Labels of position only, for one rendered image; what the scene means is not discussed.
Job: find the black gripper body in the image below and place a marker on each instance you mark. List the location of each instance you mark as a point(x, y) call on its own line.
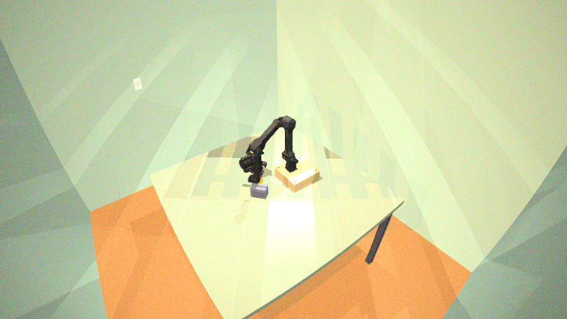
point(257, 169)

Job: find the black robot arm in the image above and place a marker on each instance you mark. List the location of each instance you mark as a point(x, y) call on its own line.
point(257, 145)

